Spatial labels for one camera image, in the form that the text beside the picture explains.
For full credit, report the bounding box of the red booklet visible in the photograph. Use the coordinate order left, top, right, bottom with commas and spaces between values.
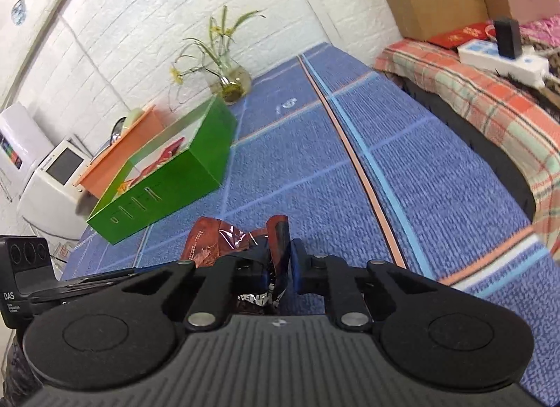
428, 22, 495, 49

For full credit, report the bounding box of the pink cloth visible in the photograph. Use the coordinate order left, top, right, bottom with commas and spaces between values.
520, 15, 560, 46

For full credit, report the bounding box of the orange plastic basin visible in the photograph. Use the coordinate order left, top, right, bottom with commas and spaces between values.
72, 105, 169, 200

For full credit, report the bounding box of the green cardboard box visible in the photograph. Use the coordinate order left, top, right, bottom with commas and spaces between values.
86, 96, 239, 247

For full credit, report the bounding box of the dark cloth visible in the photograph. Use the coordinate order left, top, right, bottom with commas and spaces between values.
0, 332, 31, 407

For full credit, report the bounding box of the blue checked tablecloth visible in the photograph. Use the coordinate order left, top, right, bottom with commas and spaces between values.
61, 41, 560, 407

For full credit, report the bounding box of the black power adapter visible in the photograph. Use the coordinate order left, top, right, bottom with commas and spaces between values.
493, 17, 523, 60

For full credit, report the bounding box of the open cardboard box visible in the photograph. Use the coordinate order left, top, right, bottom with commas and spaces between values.
479, 0, 560, 25

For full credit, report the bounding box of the round blue wall sticker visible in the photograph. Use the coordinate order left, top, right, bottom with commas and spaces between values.
9, 0, 28, 25

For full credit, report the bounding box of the dark red foil snack bag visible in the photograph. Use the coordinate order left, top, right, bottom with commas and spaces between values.
181, 214, 292, 316

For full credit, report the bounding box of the metal pot lid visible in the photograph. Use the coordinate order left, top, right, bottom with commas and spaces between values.
110, 116, 132, 145

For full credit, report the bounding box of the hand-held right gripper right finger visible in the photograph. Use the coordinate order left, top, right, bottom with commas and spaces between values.
289, 238, 442, 332

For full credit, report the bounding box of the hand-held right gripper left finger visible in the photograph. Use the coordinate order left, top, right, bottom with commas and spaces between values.
120, 254, 272, 332

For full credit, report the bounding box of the white appliance with screen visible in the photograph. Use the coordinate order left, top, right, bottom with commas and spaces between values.
17, 138, 99, 241

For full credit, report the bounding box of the plaid blanket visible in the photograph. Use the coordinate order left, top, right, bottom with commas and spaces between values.
374, 37, 560, 259

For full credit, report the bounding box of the red snack packet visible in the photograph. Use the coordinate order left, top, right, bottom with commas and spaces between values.
151, 137, 187, 168

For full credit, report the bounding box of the glass vase with yellow flowers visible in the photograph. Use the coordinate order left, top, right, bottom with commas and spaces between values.
170, 5, 267, 105

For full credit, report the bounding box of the white power strip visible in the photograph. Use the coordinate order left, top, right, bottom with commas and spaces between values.
457, 38, 551, 87

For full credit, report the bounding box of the white wall water purifier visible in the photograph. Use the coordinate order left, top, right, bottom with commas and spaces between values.
0, 102, 57, 215

